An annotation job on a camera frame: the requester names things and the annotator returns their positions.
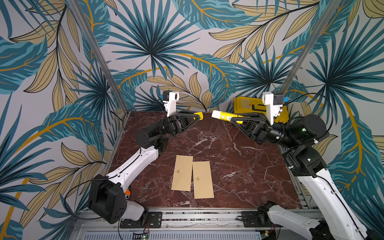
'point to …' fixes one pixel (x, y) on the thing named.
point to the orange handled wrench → (127, 194)
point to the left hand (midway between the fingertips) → (199, 121)
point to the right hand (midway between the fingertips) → (231, 120)
